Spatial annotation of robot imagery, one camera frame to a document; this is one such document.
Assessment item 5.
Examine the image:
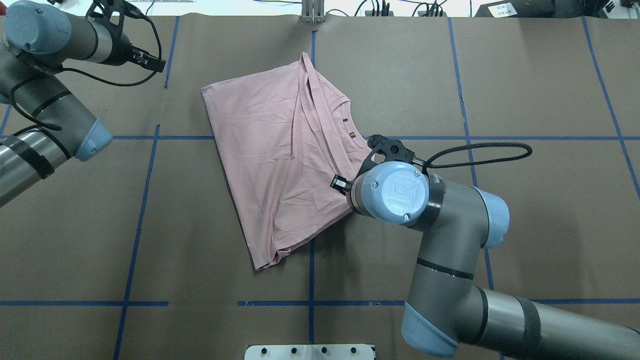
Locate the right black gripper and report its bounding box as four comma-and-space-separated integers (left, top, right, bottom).
329, 174, 354, 196

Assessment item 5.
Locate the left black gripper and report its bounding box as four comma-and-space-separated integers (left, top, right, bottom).
118, 45, 167, 73

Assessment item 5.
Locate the pink Snoopy t-shirt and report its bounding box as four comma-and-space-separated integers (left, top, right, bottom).
201, 52, 370, 271

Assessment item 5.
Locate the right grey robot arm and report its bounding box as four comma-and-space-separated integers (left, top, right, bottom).
330, 161, 640, 360

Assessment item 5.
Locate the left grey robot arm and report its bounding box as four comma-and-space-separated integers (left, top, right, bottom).
0, 0, 166, 206

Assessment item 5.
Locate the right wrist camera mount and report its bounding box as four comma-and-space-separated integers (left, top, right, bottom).
356, 134, 426, 177

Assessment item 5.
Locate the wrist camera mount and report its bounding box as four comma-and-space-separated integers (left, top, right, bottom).
85, 0, 149, 39
356, 134, 426, 177

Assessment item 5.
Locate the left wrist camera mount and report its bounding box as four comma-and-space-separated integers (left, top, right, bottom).
85, 0, 149, 39

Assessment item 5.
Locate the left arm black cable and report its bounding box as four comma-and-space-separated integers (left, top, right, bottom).
10, 10, 163, 132

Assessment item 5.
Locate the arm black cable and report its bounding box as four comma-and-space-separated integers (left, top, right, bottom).
10, 10, 163, 132
422, 142, 534, 171

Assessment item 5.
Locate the aluminium frame post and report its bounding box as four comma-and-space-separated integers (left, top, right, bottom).
300, 0, 326, 24

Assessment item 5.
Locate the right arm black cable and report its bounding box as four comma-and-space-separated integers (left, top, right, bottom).
422, 142, 534, 171

